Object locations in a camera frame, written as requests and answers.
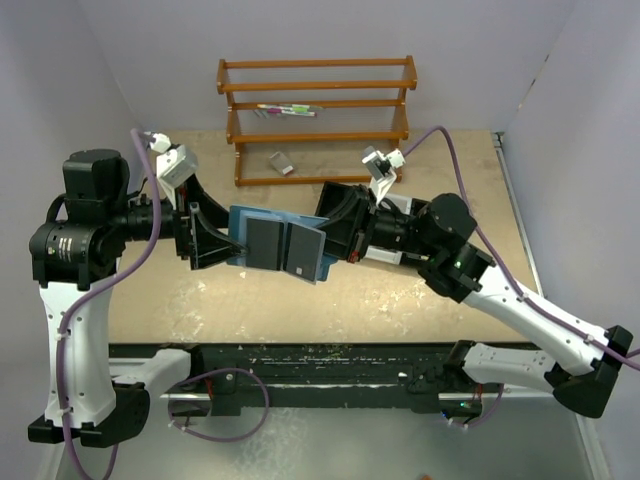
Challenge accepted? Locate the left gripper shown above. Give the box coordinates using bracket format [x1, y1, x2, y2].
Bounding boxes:
[107, 170, 248, 268]

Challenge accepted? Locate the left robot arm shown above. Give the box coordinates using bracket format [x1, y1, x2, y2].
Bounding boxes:
[28, 144, 243, 448]

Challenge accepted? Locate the small clear plastic box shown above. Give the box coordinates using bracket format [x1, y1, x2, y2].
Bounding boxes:
[269, 151, 295, 177]

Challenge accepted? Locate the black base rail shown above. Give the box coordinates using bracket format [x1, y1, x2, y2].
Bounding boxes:
[109, 342, 501, 416]

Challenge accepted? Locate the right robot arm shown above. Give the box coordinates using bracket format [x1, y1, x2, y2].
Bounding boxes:
[316, 182, 633, 418]

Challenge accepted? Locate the wooden three-tier shelf rack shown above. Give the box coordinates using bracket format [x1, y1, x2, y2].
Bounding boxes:
[216, 54, 417, 188]

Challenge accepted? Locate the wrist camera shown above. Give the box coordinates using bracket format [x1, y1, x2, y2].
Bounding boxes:
[361, 146, 405, 205]
[149, 132, 198, 210]

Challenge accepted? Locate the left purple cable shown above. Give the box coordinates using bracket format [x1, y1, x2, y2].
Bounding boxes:
[57, 128, 274, 480]

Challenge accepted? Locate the black and white organizer tray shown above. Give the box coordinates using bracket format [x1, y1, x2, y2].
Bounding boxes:
[315, 182, 425, 260]

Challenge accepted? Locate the green marker pen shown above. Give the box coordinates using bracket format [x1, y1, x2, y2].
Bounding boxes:
[279, 104, 324, 112]

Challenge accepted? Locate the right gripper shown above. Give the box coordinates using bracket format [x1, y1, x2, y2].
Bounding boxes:
[293, 184, 437, 264]

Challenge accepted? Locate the purple cable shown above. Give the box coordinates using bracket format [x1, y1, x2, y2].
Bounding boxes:
[57, 128, 274, 480]
[399, 125, 640, 436]

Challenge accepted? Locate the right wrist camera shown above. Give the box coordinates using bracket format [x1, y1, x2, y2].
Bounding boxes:
[361, 146, 405, 205]

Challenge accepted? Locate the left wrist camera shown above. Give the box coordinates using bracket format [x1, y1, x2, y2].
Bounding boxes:
[149, 132, 198, 210]

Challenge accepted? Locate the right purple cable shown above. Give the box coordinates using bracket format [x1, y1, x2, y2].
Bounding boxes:
[399, 125, 640, 436]

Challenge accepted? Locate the blue card holder wallet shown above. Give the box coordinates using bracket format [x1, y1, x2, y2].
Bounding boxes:
[227, 205, 337, 284]

